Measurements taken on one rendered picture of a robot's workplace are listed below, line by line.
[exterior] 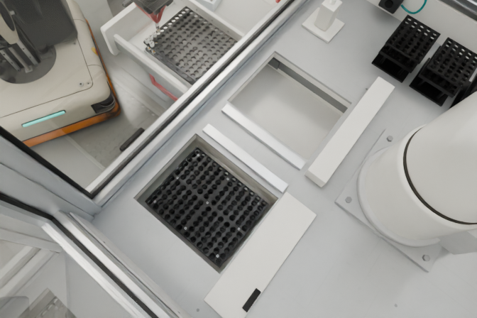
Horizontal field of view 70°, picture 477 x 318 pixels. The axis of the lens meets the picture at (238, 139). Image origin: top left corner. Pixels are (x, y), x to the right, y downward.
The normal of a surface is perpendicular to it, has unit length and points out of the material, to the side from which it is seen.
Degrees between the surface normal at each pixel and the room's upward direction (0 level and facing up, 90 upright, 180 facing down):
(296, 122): 0
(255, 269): 0
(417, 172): 91
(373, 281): 0
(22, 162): 90
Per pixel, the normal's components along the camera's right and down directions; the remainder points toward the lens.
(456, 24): -0.62, 0.70
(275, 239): 0.07, -0.40
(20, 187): 0.78, 0.59
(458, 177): -0.58, 0.55
